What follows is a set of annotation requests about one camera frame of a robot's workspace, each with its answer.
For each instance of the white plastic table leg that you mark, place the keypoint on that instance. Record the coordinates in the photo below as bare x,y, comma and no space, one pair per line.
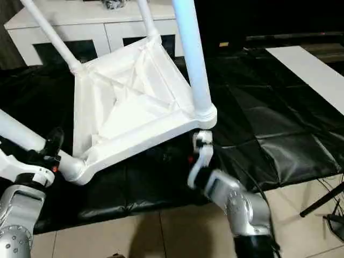
147,18
193,53
21,131
51,35

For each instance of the white plastic table top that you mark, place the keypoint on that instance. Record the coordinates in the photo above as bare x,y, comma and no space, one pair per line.
134,94

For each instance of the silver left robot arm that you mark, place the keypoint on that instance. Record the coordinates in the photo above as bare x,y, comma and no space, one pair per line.
18,215

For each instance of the black work mat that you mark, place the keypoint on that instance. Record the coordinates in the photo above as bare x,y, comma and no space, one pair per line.
268,121

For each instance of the grey curtain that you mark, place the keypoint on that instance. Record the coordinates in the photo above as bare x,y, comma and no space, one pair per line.
8,40

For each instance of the black robot foot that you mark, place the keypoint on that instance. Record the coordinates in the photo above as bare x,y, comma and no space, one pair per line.
116,255

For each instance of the white sideboard cabinet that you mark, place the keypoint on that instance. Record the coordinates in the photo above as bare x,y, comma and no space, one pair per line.
80,27

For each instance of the small yellow box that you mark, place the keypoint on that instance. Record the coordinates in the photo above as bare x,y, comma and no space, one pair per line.
223,44

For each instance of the white side table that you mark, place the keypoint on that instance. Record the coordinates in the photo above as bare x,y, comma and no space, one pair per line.
309,72

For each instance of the grey tangled bundle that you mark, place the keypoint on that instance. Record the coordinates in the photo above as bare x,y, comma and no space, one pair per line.
114,4

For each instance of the black tripod base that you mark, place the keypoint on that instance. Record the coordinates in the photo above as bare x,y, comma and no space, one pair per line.
336,223

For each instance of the dark low bench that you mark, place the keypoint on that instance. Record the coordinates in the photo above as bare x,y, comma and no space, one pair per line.
295,40

